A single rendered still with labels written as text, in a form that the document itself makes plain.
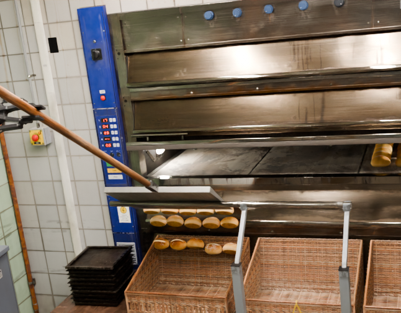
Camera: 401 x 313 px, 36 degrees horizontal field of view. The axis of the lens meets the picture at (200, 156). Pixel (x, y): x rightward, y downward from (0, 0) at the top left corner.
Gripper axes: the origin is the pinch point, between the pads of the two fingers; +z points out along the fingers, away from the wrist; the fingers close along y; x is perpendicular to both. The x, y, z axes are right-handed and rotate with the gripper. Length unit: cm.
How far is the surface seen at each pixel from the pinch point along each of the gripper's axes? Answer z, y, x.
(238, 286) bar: 40, 42, -115
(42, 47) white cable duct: -81, -82, -103
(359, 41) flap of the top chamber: 92, -76, -113
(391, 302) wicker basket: 104, 41, -164
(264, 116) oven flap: 43, -46, -129
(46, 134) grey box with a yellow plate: -86, -39, -128
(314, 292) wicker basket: 65, 38, -170
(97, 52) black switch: -45, -76, -103
